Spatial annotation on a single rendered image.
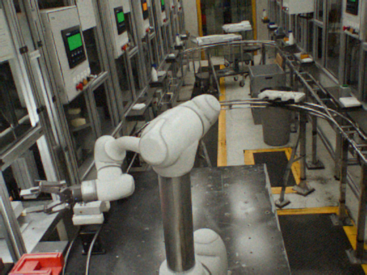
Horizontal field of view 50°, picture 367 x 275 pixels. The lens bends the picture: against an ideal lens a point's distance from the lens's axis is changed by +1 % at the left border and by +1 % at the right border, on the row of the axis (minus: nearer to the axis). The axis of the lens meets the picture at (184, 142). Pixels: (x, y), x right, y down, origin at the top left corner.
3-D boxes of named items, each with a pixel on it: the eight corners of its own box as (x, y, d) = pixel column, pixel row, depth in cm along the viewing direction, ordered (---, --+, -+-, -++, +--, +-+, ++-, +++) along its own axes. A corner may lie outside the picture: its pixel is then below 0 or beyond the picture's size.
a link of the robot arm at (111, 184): (99, 206, 164) (96, 178, 170) (136, 200, 167) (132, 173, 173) (97, 197, 154) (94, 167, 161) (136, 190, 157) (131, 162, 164)
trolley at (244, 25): (257, 72, 789) (255, 22, 752) (229, 75, 789) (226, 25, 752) (249, 63, 867) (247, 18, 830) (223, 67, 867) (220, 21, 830)
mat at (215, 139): (227, 194, 362) (227, 192, 361) (165, 197, 369) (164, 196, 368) (224, 63, 897) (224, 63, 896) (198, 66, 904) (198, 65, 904)
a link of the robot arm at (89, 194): (94, 175, 163) (80, 177, 162) (96, 187, 155) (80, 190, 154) (97, 192, 168) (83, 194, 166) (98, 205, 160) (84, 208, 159)
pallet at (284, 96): (258, 105, 343) (257, 93, 339) (265, 100, 353) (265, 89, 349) (298, 109, 322) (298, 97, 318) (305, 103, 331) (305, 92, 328)
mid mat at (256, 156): (310, 192, 349) (310, 191, 348) (248, 195, 356) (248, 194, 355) (292, 147, 440) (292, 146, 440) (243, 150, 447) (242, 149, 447)
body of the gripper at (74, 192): (84, 195, 166) (61, 199, 164) (80, 179, 161) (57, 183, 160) (84, 206, 159) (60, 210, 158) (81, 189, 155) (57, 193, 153)
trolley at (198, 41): (201, 94, 684) (196, 38, 647) (193, 87, 735) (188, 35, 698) (248, 86, 698) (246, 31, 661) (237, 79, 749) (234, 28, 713)
